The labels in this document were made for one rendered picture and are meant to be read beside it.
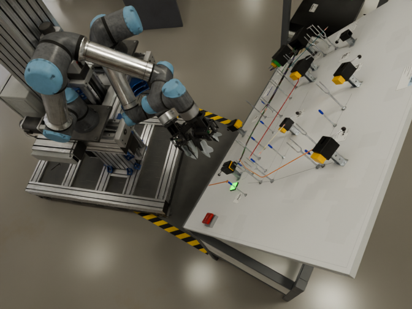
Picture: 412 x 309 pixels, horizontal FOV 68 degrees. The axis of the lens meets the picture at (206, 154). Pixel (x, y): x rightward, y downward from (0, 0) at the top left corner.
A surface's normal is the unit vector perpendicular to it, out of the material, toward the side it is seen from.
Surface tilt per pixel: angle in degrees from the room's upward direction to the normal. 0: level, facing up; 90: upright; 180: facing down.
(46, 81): 83
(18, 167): 0
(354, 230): 50
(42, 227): 0
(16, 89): 0
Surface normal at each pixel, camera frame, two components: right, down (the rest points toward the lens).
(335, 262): -0.76, -0.59
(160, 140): -0.16, -0.46
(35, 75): -0.07, 0.83
